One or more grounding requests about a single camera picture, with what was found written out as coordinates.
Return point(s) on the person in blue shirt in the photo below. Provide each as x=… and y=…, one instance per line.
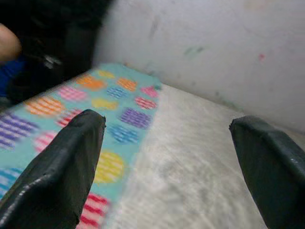
x=8, y=43

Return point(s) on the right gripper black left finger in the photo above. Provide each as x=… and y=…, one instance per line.
x=52, y=181

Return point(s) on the teal blanket with colourful shapes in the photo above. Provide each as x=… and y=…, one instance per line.
x=119, y=119

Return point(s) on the white quilted patterned mattress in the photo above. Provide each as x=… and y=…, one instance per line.
x=202, y=155

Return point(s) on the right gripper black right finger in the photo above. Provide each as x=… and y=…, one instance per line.
x=274, y=179

